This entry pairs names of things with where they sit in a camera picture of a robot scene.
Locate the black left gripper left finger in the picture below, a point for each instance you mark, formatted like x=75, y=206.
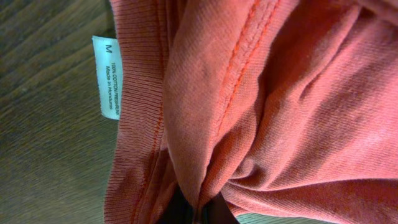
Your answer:
x=178, y=211

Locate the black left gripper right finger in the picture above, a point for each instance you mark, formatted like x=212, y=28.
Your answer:
x=216, y=211

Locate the orange Fram t-shirt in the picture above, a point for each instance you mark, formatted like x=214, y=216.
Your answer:
x=286, y=108

